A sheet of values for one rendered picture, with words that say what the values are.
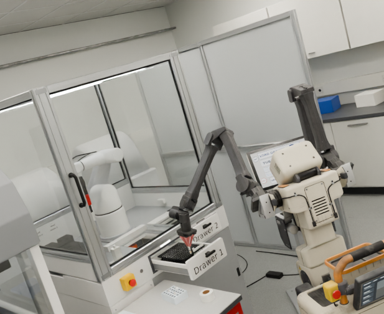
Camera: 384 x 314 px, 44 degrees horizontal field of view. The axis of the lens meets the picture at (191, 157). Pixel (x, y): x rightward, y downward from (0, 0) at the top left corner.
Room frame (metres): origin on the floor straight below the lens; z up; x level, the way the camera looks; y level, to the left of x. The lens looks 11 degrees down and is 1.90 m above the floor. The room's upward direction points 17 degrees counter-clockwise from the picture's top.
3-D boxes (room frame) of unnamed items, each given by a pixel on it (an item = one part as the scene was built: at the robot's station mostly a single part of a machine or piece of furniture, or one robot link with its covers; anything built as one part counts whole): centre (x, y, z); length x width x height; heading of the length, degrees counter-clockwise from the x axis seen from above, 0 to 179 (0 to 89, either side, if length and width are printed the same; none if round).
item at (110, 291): (3.04, 0.59, 0.87); 1.02 x 0.95 x 0.14; 133
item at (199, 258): (2.43, 0.08, 0.87); 0.29 x 0.02 x 0.11; 133
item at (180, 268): (2.58, 0.22, 0.86); 0.40 x 0.26 x 0.06; 43
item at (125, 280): (2.42, 0.52, 0.88); 0.07 x 0.05 x 0.07; 133
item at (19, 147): (2.71, 0.95, 1.52); 0.87 x 0.01 x 0.86; 43
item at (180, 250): (2.57, 0.21, 0.87); 0.22 x 0.18 x 0.06; 43
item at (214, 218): (2.87, 0.06, 0.87); 0.29 x 0.02 x 0.11; 133
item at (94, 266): (3.04, 0.59, 1.47); 1.02 x 0.95 x 1.04; 133
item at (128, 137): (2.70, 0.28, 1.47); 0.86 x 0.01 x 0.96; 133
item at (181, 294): (2.31, 0.29, 0.78); 0.12 x 0.08 x 0.04; 34
